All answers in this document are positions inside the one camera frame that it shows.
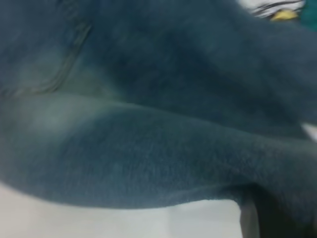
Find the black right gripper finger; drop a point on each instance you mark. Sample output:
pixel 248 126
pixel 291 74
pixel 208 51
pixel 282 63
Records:
pixel 273 220

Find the blue denim jeans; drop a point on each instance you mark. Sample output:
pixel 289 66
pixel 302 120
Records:
pixel 148 104

